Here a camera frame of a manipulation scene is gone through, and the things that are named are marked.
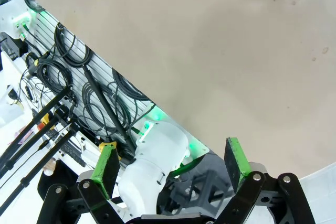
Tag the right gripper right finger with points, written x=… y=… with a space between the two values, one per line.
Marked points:
x=236 y=163

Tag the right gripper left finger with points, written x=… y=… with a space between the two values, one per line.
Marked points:
x=106 y=172

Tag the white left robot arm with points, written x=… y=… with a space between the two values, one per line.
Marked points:
x=15 y=16

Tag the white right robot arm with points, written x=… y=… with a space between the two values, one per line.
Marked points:
x=157 y=153

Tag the yellow button box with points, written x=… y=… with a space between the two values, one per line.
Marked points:
x=108 y=145

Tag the black pole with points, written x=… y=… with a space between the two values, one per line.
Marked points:
x=105 y=103

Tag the black folded tripod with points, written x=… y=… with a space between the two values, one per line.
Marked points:
x=34 y=121

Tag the grooved aluminium mounting plate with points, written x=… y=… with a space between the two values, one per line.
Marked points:
x=78 y=77

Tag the black box device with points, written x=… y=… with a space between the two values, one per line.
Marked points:
x=18 y=48

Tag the black metal frame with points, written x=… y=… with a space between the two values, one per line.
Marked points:
x=204 y=182

